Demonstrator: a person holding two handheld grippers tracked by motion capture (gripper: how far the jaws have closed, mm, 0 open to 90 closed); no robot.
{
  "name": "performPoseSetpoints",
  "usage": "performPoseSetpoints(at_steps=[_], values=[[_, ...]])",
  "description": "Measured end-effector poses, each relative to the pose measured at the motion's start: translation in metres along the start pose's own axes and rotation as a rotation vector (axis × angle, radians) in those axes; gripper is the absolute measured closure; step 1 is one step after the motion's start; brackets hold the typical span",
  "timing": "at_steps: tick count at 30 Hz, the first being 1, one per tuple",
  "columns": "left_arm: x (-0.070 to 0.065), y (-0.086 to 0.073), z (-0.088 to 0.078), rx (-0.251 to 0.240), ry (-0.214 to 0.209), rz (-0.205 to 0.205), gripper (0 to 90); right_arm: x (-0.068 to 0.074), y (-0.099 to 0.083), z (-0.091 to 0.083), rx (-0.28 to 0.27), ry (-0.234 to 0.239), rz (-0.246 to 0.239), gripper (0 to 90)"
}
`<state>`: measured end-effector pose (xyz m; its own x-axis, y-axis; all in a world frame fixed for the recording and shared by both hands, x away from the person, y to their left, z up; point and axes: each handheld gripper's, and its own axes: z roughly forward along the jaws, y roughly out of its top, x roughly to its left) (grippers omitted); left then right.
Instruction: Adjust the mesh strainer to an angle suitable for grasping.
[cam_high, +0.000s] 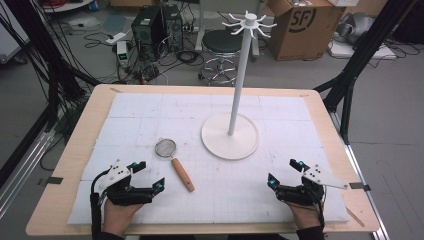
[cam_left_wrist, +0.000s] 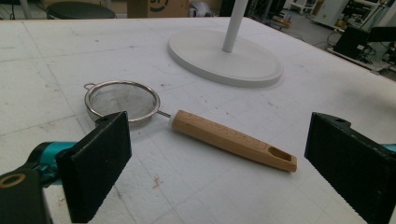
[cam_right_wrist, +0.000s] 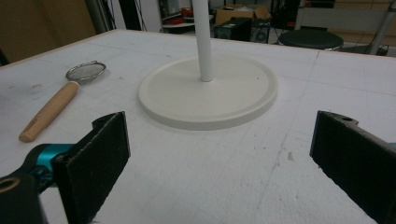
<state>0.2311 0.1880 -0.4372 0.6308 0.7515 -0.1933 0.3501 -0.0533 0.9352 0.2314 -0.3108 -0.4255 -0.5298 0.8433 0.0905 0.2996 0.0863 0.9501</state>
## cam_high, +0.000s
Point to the black round stool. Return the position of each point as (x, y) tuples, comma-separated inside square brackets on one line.
[(220, 41)]

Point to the white grid mat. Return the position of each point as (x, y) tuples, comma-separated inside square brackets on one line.
[(213, 200)]

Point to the large black computer tower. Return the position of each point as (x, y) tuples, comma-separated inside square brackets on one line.
[(146, 33)]

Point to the brown cardboard box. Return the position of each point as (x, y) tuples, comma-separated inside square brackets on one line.
[(301, 33)]

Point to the person's left hand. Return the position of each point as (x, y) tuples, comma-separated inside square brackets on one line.
[(118, 216)]

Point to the narrow black computer tower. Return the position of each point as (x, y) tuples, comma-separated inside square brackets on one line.
[(173, 28)]

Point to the white hook rack stand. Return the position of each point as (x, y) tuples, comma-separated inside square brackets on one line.
[(238, 83)]

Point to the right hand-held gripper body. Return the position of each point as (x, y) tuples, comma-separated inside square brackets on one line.
[(300, 195)]

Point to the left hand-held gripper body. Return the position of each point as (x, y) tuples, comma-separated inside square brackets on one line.
[(128, 195)]

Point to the white device with display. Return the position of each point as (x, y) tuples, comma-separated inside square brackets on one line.
[(122, 52)]

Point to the grey bag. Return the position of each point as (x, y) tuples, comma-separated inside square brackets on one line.
[(358, 26)]

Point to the aluminium rail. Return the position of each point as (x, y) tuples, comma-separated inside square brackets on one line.
[(361, 173), (23, 176)]

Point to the black tape strip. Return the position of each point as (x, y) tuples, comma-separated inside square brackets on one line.
[(359, 186), (53, 180)]

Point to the person's right hand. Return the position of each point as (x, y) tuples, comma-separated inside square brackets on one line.
[(305, 215)]

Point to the black metal frame stand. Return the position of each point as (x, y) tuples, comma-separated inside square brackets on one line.
[(348, 76), (55, 76)]

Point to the white power strip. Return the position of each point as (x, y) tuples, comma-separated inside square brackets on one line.
[(116, 38)]

